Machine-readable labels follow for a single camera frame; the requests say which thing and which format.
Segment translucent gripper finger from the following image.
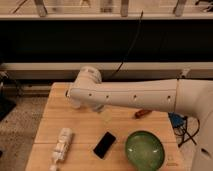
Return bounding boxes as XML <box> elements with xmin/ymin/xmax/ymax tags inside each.
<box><xmin>99</xmin><ymin>109</ymin><xmax>112</xmax><ymax>122</ymax></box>

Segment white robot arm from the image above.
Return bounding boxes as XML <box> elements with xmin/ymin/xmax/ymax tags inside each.
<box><xmin>67</xmin><ymin>66</ymin><xmax>213</xmax><ymax>171</ymax></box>

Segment black smartphone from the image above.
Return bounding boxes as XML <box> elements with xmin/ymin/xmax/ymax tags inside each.
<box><xmin>93</xmin><ymin>132</ymin><xmax>116</xmax><ymax>159</ymax></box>

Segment red-brown sausage toy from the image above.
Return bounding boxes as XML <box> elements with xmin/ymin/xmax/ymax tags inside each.
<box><xmin>134</xmin><ymin>109</ymin><xmax>152</xmax><ymax>119</ymax></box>

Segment clear plastic cup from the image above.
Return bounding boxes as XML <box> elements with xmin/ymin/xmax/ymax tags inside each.
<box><xmin>65</xmin><ymin>89</ymin><xmax>71</xmax><ymax>99</ymax></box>

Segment green bowl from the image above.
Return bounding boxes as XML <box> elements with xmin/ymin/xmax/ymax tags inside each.
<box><xmin>125</xmin><ymin>131</ymin><xmax>165</xmax><ymax>171</ymax></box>

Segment blue connector box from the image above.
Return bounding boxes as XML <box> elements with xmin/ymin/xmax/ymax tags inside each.
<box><xmin>169</xmin><ymin>113</ymin><xmax>184</xmax><ymax>128</ymax></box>

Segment black floor cables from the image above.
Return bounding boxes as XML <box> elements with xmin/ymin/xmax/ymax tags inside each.
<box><xmin>173</xmin><ymin>113</ymin><xmax>201</xmax><ymax>148</ymax></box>

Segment black hanging cable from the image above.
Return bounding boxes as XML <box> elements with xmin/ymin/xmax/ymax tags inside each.
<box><xmin>103</xmin><ymin>10</ymin><xmax>145</xmax><ymax>81</ymax></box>

